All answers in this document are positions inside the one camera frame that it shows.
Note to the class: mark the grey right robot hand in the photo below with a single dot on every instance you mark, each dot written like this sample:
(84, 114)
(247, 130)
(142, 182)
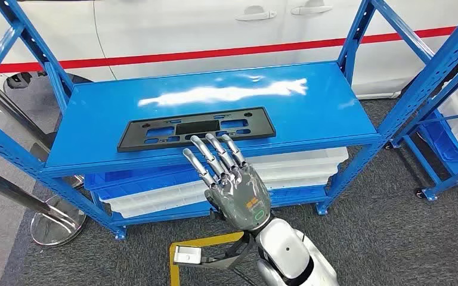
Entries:
(241, 197)

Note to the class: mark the black plastic plate frame part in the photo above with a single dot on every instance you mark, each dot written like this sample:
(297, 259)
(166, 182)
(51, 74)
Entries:
(197, 127)

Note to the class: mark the blue metal shelf rack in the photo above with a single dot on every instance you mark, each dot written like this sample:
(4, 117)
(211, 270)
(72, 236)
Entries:
(252, 98)

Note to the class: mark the blue plastic crate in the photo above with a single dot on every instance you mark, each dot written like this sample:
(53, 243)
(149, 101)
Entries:
(134, 179)
(438, 138)

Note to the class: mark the white car with red stripe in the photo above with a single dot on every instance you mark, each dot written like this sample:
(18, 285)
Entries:
(173, 27)

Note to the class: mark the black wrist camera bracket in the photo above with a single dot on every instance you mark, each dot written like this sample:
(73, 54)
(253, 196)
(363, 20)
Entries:
(233, 256)

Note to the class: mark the chrome stanchion post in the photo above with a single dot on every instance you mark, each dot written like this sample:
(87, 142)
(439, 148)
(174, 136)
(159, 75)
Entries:
(15, 114)
(57, 223)

